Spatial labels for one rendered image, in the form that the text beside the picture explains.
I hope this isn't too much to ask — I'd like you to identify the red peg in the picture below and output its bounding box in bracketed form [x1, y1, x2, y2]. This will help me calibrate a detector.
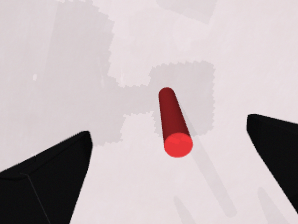
[158, 87, 193, 158]

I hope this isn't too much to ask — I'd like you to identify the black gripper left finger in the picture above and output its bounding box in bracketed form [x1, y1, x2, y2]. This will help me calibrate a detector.
[0, 131, 93, 224]

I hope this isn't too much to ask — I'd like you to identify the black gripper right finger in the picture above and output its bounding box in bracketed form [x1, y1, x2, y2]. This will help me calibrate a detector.
[246, 114, 298, 213]

